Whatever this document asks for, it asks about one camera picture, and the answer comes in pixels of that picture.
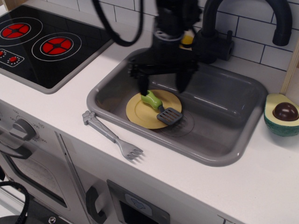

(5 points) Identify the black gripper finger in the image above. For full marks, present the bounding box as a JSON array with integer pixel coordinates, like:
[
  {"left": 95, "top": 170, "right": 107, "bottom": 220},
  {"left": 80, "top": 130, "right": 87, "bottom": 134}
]
[
  {"left": 137, "top": 75, "right": 149, "bottom": 95},
  {"left": 176, "top": 70, "right": 194, "bottom": 93}
]

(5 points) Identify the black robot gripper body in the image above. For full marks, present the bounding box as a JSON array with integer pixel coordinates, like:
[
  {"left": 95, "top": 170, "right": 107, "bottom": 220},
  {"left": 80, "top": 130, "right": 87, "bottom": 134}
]
[{"left": 128, "top": 30, "right": 199, "bottom": 78}]

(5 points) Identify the green handled grey spatula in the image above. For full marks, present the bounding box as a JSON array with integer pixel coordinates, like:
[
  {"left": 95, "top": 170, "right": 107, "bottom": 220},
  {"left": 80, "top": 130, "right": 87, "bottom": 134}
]
[{"left": 141, "top": 91, "right": 183, "bottom": 126}]

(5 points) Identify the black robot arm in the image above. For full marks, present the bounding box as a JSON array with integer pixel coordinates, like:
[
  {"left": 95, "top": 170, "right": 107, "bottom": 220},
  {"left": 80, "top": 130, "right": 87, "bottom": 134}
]
[{"left": 128, "top": 0, "right": 202, "bottom": 96}]

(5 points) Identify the yellow toy plate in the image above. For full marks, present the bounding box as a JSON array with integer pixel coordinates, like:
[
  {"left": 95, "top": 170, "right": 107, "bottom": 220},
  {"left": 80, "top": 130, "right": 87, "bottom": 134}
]
[{"left": 126, "top": 90, "right": 182, "bottom": 129}]

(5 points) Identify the grey plastic sink basin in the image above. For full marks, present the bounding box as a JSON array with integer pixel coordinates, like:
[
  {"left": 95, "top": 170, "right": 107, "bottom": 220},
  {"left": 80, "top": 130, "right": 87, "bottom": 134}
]
[{"left": 87, "top": 58, "right": 268, "bottom": 167}]

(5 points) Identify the yellow toy banana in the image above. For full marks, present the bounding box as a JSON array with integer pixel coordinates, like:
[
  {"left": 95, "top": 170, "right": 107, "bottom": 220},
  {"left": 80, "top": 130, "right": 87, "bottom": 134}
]
[{"left": 180, "top": 35, "right": 193, "bottom": 48}]

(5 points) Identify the black toy faucet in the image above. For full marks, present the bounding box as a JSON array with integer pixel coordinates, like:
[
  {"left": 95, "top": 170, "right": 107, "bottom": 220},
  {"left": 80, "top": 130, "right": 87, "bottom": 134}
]
[{"left": 192, "top": 0, "right": 292, "bottom": 64}]

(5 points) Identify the grey toy fork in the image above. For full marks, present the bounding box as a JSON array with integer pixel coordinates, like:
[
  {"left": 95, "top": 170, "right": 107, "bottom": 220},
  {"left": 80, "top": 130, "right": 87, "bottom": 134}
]
[{"left": 82, "top": 111, "right": 143, "bottom": 160}]

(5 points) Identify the black toy stovetop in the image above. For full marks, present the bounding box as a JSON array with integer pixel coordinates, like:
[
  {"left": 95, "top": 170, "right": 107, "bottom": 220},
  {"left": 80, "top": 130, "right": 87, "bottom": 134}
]
[{"left": 0, "top": 5, "right": 113, "bottom": 94}]

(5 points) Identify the halved toy avocado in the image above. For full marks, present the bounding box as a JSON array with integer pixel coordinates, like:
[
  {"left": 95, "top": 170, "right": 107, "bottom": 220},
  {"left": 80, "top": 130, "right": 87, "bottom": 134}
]
[{"left": 264, "top": 93, "right": 299, "bottom": 137}]

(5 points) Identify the dishwasher door panel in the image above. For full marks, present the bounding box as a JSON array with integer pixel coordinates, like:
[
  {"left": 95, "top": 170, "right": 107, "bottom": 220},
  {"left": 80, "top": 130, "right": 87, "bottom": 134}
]
[{"left": 107, "top": 180, "right": 170, "bottom": 224}]

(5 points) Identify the grey oven knob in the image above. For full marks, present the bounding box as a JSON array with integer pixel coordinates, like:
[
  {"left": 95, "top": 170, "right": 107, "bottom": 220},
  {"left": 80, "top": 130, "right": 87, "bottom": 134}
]
[{"left": 9, "top": 119, "right": 36, "bottom": 141}]

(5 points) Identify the toy oven door window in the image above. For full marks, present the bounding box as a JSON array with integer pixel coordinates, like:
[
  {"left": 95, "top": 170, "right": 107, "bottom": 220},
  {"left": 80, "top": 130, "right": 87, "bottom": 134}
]
[{"left": 5, "top": 156, "right": 67, "bottom": 208}]

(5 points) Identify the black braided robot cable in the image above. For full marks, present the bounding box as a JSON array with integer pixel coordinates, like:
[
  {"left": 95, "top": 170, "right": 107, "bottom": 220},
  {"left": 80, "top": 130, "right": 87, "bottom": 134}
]
[{"left": 92, "top": 0, "right": 144, "bottom": 47}]

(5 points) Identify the dark grey cabinet handle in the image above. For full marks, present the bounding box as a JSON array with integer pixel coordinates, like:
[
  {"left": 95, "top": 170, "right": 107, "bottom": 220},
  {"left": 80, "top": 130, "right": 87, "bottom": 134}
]
[{"left": 85, "top": 186, "right": 107, "bottom": 224}]

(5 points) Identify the grey oven door handle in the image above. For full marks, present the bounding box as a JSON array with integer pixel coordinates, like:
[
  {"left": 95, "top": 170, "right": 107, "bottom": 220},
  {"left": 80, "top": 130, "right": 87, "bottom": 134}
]
[{"left": 0, "top": 133, "right": 32, "bottom": 159}]

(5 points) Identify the black cable lower left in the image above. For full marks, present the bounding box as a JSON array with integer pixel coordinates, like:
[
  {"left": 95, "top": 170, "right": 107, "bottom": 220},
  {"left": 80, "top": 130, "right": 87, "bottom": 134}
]
[{"left": 0, "top": 181, "right": 30, "bottom": 224}]

